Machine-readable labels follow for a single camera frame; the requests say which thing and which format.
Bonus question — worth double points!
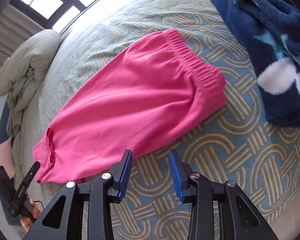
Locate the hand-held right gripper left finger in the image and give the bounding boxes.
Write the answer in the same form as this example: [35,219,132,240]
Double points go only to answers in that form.
[22,149,133,240]

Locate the pink pillow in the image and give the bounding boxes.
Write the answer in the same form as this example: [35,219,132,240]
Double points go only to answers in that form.
[0,139,15,178]

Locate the beige curtain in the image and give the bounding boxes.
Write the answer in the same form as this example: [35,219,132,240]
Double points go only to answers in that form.
[0,5,45,64]

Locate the bed with patterned sheet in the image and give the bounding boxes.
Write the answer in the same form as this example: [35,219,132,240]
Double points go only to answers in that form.
[0,0,300,240]

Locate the folded patterned duvet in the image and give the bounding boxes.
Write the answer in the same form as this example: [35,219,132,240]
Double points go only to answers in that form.
[0,29,62,135]

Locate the pink pants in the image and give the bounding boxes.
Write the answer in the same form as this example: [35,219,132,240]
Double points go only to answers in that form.
[32,28,227,184]

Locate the person's left hand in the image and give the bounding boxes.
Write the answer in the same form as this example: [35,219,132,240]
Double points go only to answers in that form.
[19,197,44,232]

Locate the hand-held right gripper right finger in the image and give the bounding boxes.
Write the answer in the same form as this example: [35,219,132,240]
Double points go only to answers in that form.
[167,149,279,240]

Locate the navy fleece garment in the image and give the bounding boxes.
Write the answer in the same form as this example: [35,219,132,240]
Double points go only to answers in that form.
[209,0,300,128]

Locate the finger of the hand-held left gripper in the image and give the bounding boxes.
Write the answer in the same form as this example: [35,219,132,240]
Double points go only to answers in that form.
[25,162,41,183]

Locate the navy blue headboard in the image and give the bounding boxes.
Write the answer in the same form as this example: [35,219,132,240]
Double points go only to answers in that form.
[0,100,12,145]

